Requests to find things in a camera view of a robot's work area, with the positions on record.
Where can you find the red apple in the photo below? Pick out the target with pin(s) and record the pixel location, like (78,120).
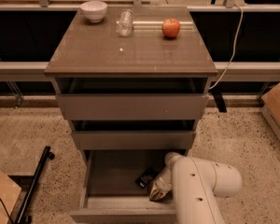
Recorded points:
(171,27)

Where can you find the grey drawer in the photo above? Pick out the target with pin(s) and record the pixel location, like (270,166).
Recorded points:
(110,193)
(148,98)
(134,134)

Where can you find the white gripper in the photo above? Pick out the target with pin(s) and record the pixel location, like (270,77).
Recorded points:
(161,183)

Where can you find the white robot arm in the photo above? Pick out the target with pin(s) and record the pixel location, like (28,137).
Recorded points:
(195,184)

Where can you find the clear glass jar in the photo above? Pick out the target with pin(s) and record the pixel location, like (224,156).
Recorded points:
(125,23)

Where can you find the grey top drawer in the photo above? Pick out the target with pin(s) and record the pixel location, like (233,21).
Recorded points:
(148,98)

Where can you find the grey bottom drawer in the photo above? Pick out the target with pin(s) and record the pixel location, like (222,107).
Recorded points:
(110,193)

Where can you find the left cardboard box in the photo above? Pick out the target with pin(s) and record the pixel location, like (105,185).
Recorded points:
(9,194)

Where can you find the cardboard box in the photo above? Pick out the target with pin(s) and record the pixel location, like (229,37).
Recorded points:
(271,109)
(9,194)

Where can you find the grey drawer cabinet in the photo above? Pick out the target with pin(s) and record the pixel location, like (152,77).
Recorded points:
(96,50)

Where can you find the black metal bar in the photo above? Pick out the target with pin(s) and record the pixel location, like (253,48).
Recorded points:
(22,218)

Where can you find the white ceramic bowl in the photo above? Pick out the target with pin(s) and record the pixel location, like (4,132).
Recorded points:
(93,11)

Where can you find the grey metal rail frame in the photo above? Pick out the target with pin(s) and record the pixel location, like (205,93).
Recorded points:
(236,71)

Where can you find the right cardboard box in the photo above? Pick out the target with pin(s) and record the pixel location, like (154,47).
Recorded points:
(271,109)

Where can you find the black rxbar chocolate bar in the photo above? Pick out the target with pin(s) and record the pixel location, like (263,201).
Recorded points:
(146,178)

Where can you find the grey middle drawer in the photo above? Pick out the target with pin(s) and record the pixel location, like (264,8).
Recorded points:
(134,134)

